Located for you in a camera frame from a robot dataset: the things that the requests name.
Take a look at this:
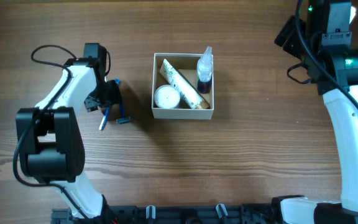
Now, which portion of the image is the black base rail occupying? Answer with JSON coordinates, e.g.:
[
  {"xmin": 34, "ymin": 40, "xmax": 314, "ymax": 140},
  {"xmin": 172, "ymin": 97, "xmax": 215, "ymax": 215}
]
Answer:
[{"xmin": 50, "ymin": 203, "xmax": 278, "ymax": 224}]

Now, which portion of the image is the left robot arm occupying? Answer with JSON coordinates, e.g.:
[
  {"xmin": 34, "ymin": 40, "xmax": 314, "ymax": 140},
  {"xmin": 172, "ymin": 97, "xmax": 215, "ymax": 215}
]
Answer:
[{"xmin": 12, "ymin": 43, "xmax": 122, "ymax": 223}]

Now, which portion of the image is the white cardboard box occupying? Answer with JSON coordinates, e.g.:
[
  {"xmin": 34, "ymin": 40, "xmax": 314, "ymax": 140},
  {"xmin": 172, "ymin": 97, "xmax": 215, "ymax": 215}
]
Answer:
[{"xmin": 151, "ymin": 53, "xmax": 214, "ymax": 119}]

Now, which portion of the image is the blue disposable razor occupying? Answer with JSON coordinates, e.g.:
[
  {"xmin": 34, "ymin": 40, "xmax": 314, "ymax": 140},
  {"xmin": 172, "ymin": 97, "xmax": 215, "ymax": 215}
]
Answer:
[{"xmin": 116, "ymin": 101, "xmax": 131, "ymax": 124}]

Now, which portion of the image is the blue white toothbrush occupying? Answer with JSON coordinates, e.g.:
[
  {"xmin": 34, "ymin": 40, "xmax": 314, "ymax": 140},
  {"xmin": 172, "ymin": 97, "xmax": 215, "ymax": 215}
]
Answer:
[{"xmin": 99, "ymin": 78, "xmax": 121, "ymax": 131}]

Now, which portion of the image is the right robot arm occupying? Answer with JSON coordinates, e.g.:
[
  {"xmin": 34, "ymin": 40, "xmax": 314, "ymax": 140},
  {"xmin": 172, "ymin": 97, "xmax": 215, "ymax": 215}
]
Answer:
[{"xmin": 272, "ymin": 1, "xmax": 358, "ymax": 223}]

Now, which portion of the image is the white leaf-print tube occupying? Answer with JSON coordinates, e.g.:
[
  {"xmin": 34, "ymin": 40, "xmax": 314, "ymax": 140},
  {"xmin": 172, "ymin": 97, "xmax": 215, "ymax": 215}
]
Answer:
[{"xmin": 160, "ymin": 59, "xmax": 211, "ymax": 110}]

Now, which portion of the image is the cotton swab tub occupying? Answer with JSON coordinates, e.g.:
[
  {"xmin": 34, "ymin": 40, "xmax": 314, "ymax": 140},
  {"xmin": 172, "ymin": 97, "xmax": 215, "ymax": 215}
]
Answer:
[{"xmin": 154, "ymin": 85, "xmax": 181, "ymax": 109}]

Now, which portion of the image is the clear spray bottle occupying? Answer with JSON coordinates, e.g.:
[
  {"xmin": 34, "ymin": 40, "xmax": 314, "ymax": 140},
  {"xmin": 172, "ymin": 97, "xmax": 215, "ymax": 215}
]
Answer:
[{"xmin": 196, "ymin": 46, "xmax": 213, "ymax": 94}]

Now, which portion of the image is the black right camera cable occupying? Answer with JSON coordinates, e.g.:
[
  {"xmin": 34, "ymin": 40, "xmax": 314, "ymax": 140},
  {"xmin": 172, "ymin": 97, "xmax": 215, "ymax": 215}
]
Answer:
[{"xmin": 286, "ymin": 0, "xmax": 358, "ymax": 147}]

